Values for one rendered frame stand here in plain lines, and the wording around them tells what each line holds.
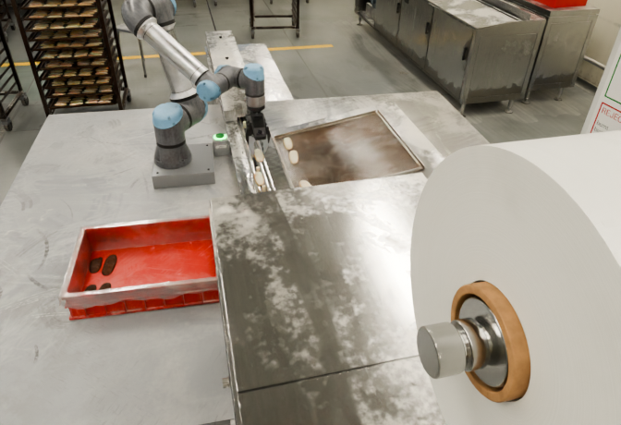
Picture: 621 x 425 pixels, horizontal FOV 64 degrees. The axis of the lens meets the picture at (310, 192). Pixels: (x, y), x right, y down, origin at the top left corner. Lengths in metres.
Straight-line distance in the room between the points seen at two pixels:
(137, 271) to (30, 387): 0.44
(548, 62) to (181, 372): 4.36
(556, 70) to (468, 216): 4.85
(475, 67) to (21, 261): 3.66
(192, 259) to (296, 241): 0.75
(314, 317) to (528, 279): 0.58
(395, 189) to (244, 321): 0.51
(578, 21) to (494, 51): 0.89
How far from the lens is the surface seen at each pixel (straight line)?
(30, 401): 1.49
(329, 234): 1.02
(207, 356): 1.44
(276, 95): 2.82
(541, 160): 0.31
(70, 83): 4.43
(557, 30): 5.02
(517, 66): 4.72
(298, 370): 0.80
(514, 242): 0.33
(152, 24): 1.93
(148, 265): 1.72
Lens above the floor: 1.95
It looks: 35 degrees down
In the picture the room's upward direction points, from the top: 2 degrees clockwise
